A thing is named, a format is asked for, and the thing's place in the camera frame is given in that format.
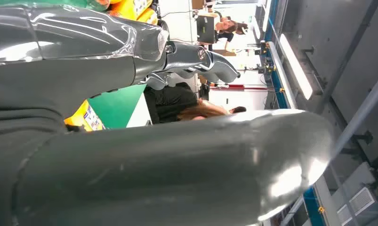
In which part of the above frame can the green table mat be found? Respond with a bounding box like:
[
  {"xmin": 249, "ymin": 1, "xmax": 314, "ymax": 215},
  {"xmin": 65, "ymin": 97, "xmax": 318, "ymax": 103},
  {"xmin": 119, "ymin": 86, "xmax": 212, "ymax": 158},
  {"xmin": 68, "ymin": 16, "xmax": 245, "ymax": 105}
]
[{"xmin": 0, "ymin": 0, "xmax": 147, "ymax": 130}]

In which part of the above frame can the white air vent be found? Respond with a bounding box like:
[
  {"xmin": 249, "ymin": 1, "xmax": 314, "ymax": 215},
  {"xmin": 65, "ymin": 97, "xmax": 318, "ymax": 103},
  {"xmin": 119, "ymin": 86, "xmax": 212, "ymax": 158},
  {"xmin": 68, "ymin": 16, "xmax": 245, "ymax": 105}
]
[{"xmin": 337, "ymin": 186, "xmax": 377, "ymax": 225}]

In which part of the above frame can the black background monitor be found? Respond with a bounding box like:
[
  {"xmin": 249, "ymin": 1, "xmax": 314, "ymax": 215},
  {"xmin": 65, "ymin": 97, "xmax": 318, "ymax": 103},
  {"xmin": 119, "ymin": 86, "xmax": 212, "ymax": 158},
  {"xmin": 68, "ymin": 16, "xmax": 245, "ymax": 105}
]
[{"xmin": 196, "ymin": 15, "xmax": 217, "ymax": 44}]

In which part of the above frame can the background person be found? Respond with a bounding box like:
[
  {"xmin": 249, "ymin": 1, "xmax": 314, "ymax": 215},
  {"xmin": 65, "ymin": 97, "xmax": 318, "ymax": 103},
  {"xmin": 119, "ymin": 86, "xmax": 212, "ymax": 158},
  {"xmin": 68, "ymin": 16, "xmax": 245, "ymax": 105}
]
[{"xmin": 213, "ymin": 18, "xmax": 249, "ymax": 52}]

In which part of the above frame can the orange bottle with clear cap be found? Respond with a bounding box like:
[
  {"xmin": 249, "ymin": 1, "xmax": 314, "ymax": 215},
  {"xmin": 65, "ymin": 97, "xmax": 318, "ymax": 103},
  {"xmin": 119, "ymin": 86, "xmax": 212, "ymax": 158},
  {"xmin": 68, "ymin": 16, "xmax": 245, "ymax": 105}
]
[
  {"xmin": 64, "ymin": 99, "xmax": 106, "ymax": 132},
  {"xmin": 137, "ymin": 8, "xmax": 160, "ymax": 26},
  {"xmin": 107, "ymin": 0, "xmax": 153, "ymax": 21}
]

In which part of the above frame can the seated person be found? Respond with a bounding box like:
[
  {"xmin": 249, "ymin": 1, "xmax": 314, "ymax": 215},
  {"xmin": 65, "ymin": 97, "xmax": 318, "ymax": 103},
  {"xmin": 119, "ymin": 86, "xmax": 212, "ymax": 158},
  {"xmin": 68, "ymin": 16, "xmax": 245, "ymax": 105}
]
[{"xmin": 143, "ymin": 82, "xmax": 232, "ymax": 125}]

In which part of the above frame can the long ceiling light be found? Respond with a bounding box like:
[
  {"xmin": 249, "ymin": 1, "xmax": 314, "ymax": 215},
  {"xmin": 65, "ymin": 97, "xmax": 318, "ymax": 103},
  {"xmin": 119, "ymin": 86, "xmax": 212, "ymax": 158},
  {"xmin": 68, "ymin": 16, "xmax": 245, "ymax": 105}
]
[{"xmin": 278, "ymin": 32, "xmax": 314, "ymax": 101}]

